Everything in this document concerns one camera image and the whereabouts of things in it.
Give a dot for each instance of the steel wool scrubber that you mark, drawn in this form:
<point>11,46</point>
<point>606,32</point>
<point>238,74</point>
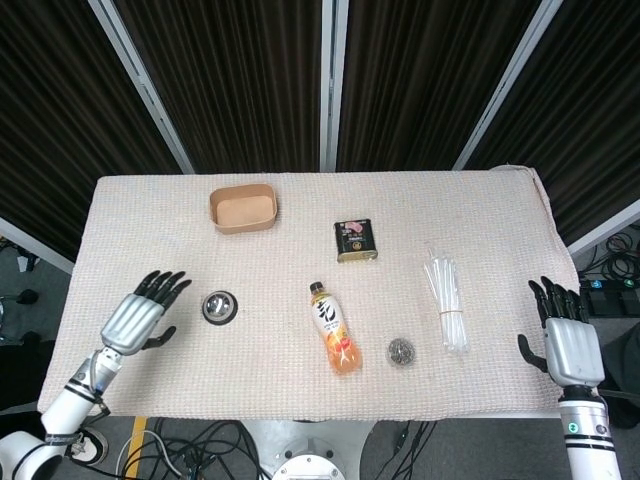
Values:
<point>399,349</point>

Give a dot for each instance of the beige woven tablecloth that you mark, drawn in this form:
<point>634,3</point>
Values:
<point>310,300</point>

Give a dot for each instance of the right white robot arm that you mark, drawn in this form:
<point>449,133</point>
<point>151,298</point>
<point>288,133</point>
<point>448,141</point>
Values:
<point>588,434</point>

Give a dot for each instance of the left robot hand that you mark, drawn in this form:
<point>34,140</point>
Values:
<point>131,319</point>

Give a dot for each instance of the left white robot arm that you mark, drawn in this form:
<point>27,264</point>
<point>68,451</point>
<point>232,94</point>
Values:
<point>65,405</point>

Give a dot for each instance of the orange drink bottle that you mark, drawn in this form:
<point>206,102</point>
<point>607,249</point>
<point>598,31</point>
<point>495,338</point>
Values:
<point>334,330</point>

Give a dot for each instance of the brown paper bowl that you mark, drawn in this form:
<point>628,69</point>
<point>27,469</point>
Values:
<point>243,207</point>

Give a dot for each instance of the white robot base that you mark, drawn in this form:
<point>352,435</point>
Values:
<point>305,452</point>

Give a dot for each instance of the black luncheon meat can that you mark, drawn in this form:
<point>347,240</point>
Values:
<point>355,242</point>

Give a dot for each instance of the bundle of clear straws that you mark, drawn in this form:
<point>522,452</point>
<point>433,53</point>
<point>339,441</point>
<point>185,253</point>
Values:
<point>446,306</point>

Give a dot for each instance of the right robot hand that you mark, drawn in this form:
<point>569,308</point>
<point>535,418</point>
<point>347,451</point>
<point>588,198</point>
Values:
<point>570,345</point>

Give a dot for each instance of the black power strip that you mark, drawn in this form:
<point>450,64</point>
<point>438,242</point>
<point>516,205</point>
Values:
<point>611,296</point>

